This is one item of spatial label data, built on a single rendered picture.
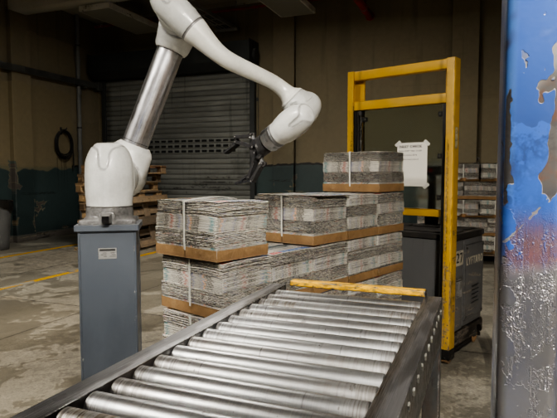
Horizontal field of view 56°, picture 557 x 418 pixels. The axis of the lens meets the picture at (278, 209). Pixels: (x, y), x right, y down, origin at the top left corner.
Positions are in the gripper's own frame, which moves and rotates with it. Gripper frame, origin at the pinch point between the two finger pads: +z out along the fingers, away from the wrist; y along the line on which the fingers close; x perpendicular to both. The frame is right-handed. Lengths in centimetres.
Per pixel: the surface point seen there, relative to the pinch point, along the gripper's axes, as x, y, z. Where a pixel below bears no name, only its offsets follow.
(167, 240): -13.2, 15.0, 36.0
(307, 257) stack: 43, 38, 15
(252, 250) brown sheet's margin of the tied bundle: 5.7, 31.9, 10.7
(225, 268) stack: -8.9, 36.2, 13.4
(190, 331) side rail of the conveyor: -67, 60, -30
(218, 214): -12.4, 17.8, 3.8
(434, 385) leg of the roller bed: -1, 96, -47
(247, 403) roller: -86, 76, -63
